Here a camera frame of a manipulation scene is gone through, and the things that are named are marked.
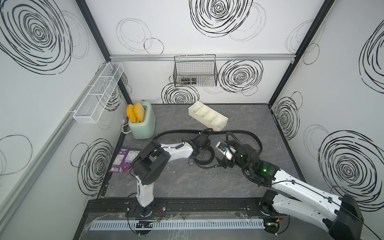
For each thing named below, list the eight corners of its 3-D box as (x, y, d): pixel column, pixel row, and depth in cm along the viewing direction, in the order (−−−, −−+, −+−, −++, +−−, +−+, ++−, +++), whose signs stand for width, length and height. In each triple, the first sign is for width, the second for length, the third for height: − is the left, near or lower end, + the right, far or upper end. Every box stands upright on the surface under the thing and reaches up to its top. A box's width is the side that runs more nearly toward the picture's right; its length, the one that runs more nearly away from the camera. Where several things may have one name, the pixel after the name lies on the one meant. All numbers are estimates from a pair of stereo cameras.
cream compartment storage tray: (187, 114, 116) (187, 108, 111) (198, 105, 122) (198, 100, 118) (217, 134, 104) (218, 129, 100) (227, 123, 110) (228, 118, 106)
